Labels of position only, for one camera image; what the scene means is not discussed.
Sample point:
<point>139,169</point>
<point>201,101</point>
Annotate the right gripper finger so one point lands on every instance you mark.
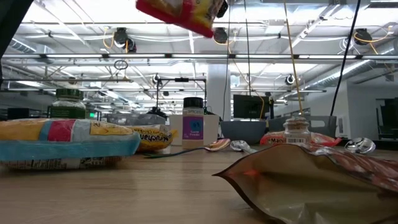
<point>223,9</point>

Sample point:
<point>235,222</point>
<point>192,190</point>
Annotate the red yellow noodle packet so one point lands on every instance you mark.
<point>180,15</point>

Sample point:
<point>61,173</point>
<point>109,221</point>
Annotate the purple label spice bottle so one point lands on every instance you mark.
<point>192,127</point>

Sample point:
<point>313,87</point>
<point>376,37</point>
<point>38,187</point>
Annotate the orange noodle packet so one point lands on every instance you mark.
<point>270,140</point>

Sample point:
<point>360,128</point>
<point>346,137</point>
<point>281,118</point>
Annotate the green lid glass jar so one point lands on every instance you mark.
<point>66,107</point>

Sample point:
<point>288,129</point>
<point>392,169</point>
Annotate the blue yellow noodle packet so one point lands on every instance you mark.
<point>62,149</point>

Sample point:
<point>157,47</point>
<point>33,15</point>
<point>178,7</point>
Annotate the black computer monitor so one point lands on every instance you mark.
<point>248,107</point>

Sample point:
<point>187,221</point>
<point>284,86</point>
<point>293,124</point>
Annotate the white plastic bin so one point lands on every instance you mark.
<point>211,130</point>

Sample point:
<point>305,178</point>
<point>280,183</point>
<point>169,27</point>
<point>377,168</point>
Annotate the blue bowl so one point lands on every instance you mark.
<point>243,132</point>

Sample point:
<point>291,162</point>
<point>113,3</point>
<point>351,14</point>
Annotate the silver metal spoon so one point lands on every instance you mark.
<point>240,145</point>

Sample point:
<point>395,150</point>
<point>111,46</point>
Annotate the small cork glass jar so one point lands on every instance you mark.
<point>296,130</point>

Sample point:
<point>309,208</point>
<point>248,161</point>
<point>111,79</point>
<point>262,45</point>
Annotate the green exit sign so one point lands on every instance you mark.
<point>92,114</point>

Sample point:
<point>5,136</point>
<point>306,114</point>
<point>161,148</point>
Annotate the brown orange foil pouch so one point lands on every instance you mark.
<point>311,193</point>

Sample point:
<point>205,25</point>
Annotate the small black background monitor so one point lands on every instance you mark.
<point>18,112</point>

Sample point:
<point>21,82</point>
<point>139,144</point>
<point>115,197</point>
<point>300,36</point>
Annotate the black background frame rig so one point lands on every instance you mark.
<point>182,79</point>

